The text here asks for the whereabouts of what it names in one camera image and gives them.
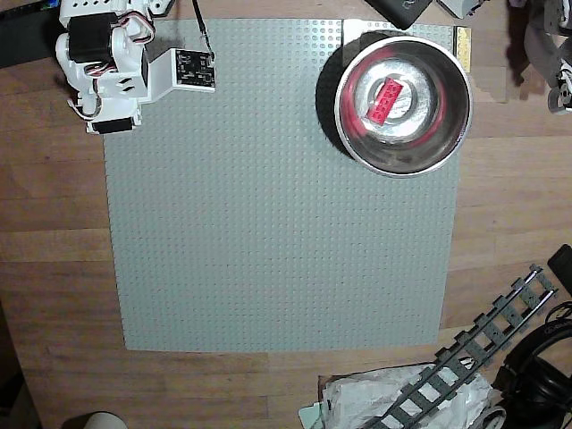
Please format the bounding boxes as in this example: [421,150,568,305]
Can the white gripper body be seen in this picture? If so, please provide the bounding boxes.
[71,71,151,134]

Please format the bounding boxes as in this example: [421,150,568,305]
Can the red lego block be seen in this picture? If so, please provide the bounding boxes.
[366,76,406,124]

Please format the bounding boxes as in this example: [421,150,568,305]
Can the large grey lego baseplate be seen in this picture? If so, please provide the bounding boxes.
[103,18,461,352]

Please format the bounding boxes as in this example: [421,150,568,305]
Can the light grey lego plate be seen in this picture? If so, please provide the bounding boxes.
[342,20,388,46]

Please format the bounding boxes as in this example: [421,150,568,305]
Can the yellow lego plate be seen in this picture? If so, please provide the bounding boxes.
[452,25,473,72]

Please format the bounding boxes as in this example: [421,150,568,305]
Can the black electronics box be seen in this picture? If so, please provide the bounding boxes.
[0,6,62,69]

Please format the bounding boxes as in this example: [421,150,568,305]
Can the black flat device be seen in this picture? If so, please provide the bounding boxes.
[365,0,433,30]

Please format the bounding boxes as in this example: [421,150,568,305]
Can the stainless steel bowl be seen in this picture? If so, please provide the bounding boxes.
[333,31,473,179]

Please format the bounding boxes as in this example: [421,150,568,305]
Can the white cylinder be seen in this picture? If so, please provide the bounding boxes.
[60,410,129,429]

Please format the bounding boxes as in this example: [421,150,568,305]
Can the grey box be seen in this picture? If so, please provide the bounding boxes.
[435,0,487,20]

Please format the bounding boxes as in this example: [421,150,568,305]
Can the white plastic bag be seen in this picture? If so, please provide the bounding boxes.
[317,364,497,429]

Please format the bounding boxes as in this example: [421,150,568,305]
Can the grey robot part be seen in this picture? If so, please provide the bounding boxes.
[522,0,572,115]

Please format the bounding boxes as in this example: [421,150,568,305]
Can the grey toy train track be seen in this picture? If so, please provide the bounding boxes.
[366,264,559,429]

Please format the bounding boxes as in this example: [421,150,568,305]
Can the black phone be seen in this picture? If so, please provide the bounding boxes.
[547,243,572,287]

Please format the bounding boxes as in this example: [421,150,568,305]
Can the white tape roll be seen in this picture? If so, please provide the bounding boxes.
[481,404,509,429]

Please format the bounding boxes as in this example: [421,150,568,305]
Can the black headphones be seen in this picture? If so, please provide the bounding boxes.
[491,301,572,421]

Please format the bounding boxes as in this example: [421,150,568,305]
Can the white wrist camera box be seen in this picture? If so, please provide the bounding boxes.
[146,47,217,102]

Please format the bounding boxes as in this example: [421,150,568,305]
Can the black camera cable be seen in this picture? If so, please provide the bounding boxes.
[191,0,216,62]

